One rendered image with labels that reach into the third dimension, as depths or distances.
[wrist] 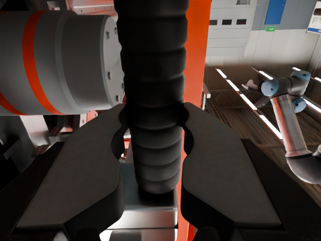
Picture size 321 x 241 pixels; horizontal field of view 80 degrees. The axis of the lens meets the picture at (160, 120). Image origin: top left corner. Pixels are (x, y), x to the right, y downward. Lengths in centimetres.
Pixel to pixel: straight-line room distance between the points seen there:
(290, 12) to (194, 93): 1500
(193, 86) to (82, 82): 58
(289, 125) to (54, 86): 91
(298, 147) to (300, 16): 1522
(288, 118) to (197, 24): 56
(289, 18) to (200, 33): 1504
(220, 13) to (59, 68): 1368
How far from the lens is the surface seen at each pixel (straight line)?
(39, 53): 26
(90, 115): 60
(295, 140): 100
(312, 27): 1015
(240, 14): 1426
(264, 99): 125
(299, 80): 110
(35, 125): 39
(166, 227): 17
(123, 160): 32
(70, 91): 26
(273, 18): 1517
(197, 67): 75
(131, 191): 16
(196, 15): 72
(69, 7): 56
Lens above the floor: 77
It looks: 31 degrees up
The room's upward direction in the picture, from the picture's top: 179 degrees clockwise
